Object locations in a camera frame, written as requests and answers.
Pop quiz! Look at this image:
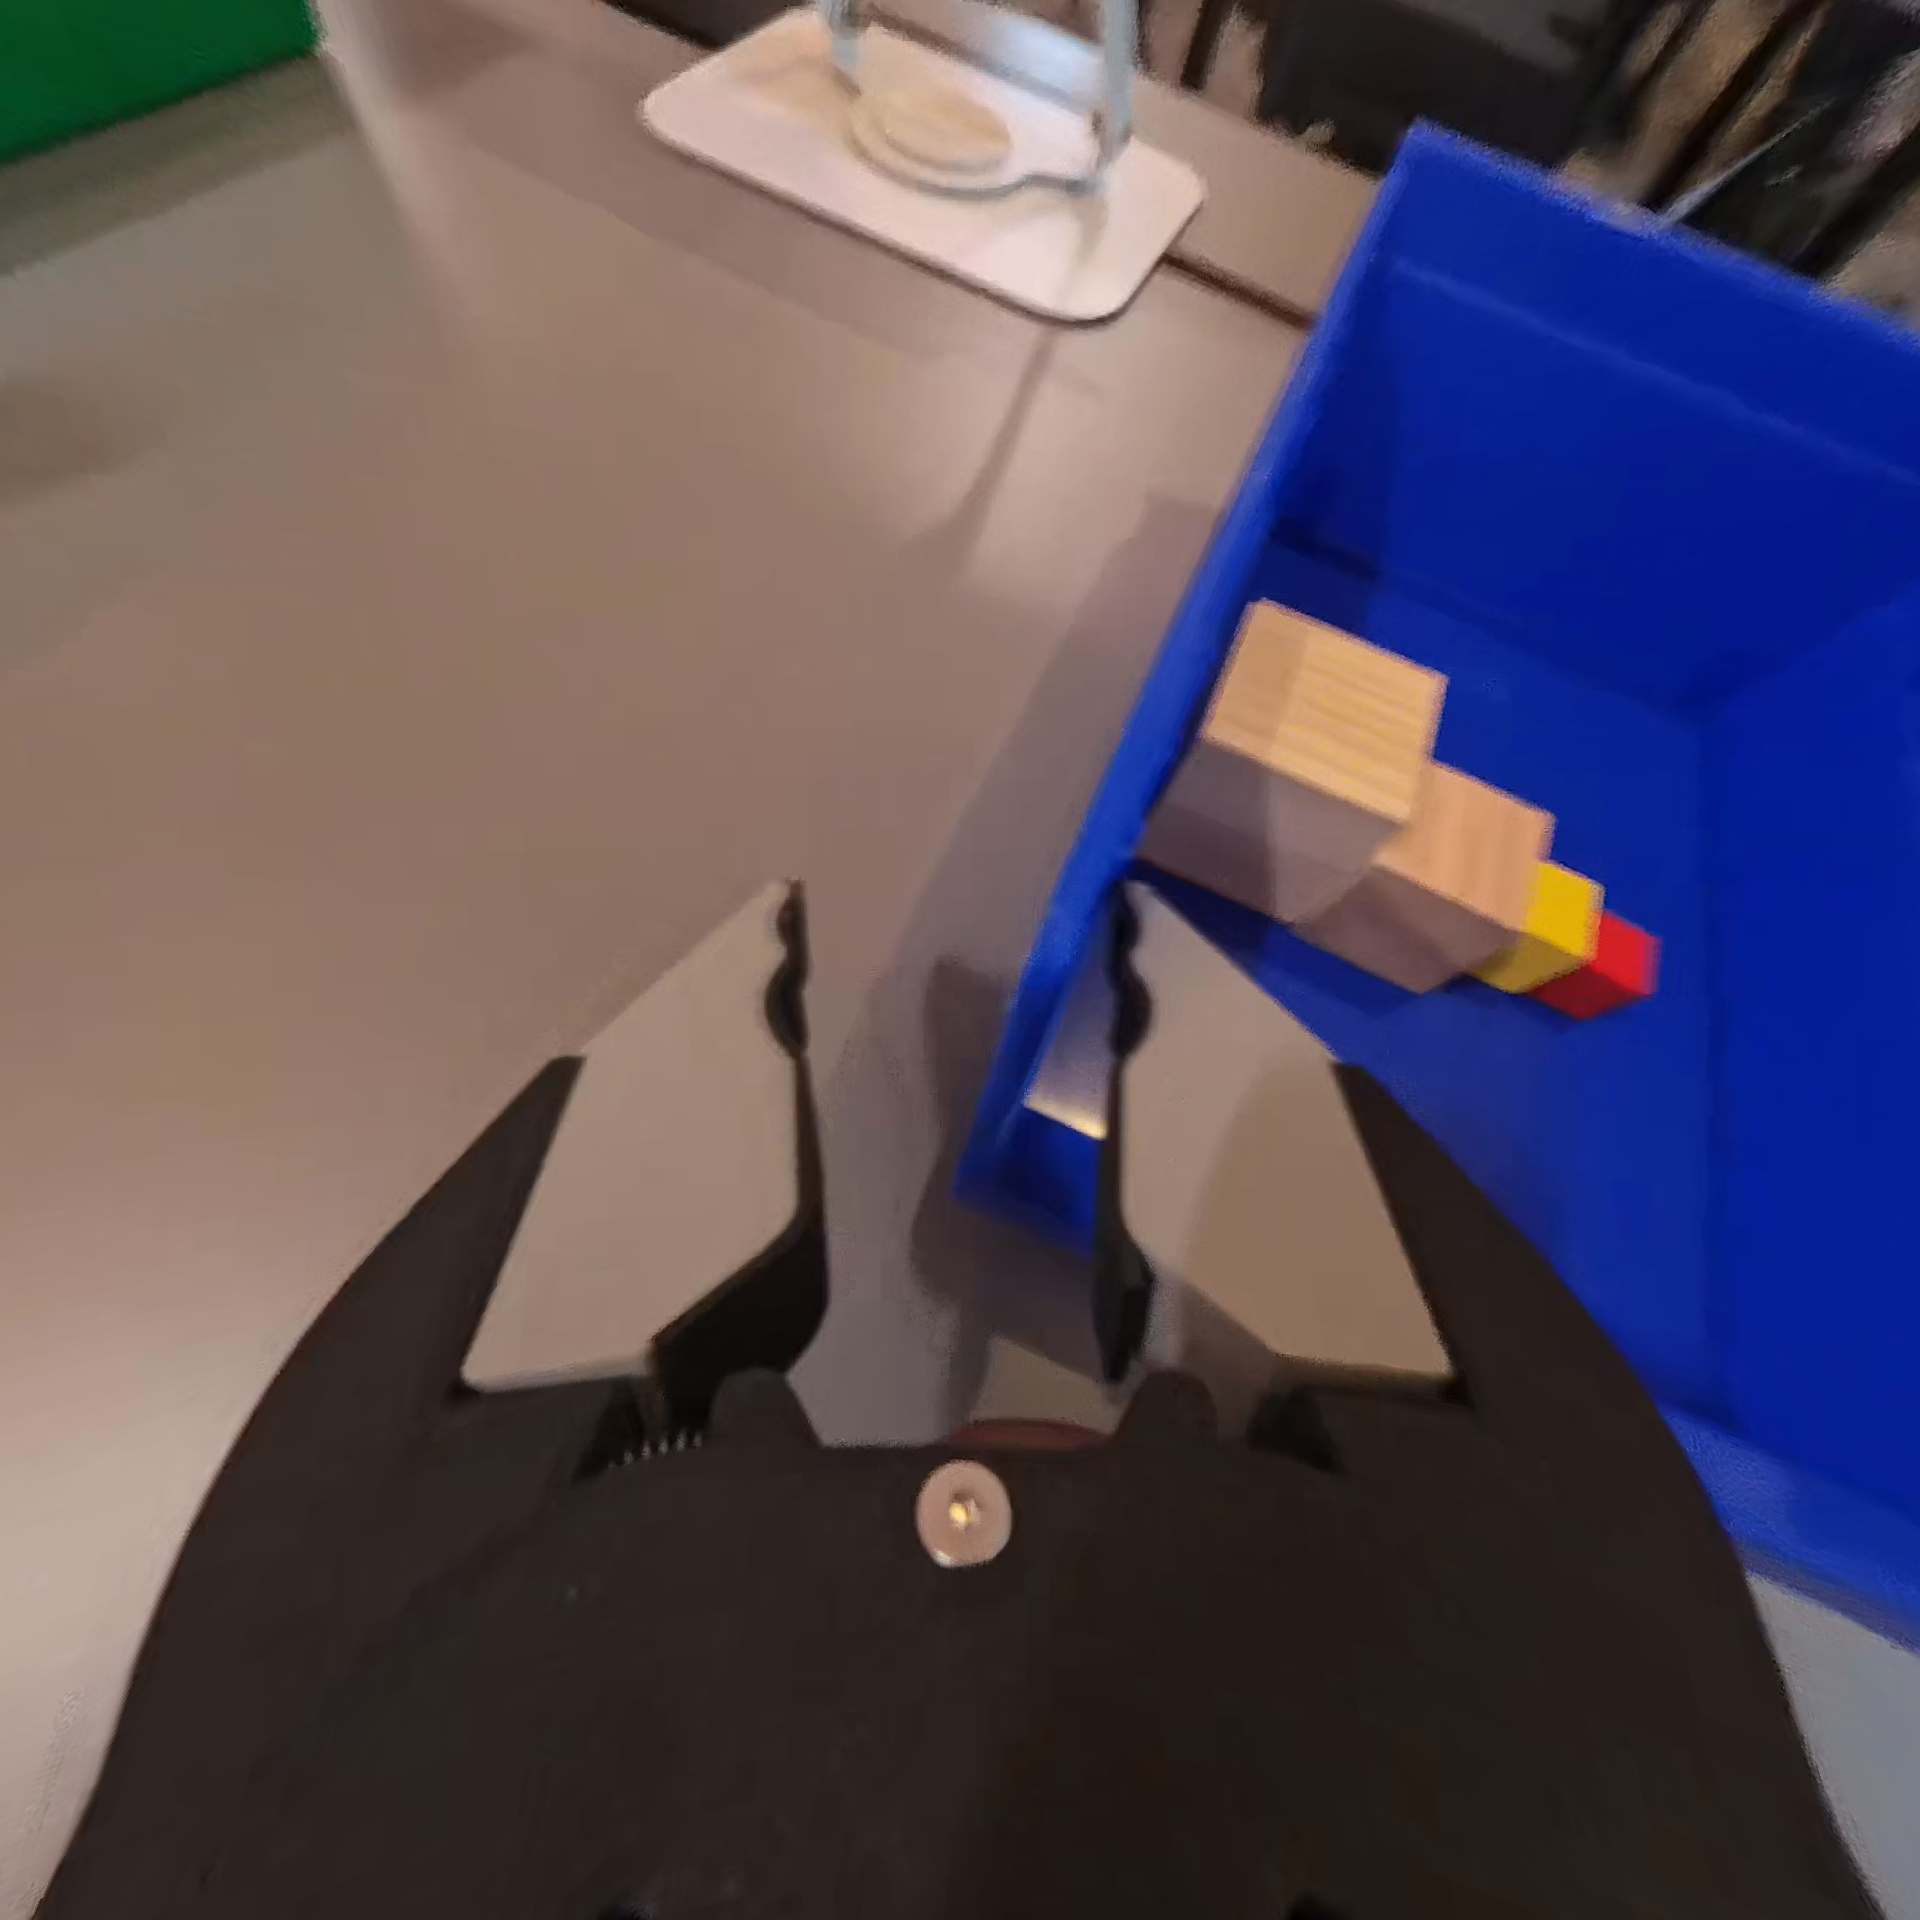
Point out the large wooden cube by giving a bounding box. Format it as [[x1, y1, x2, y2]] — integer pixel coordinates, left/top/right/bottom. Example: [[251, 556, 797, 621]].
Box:
[[1136, 600, 1451, 929]]

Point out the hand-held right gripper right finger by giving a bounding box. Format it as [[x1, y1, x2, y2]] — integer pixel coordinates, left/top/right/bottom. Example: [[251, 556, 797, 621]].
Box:
[[1090, 883, 1457, 1394]]

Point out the blue plastic bin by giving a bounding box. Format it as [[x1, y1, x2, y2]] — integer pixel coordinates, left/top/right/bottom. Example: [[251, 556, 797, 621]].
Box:
[[953, 120, 1920, 1648]]

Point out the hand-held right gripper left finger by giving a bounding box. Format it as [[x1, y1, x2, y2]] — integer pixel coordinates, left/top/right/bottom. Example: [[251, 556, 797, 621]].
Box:
[[459, 880, 832, 1432]]

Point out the small red cube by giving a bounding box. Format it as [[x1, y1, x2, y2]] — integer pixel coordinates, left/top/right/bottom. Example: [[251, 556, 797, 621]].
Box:
[[1535, 909, 1664, 1024]]

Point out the white stand base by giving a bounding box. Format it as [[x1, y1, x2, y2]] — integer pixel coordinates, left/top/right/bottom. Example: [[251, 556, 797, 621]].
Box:
[[641, 0, 1211, 328]]

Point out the medium wooden cube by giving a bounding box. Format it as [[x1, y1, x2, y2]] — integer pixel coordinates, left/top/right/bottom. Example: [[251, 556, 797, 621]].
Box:
[[1317, 765, 1558, 995]]

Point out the yellow cube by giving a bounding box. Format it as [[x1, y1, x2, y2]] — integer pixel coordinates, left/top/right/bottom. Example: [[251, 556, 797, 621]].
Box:
[[1467, 862, 1608, 998]]

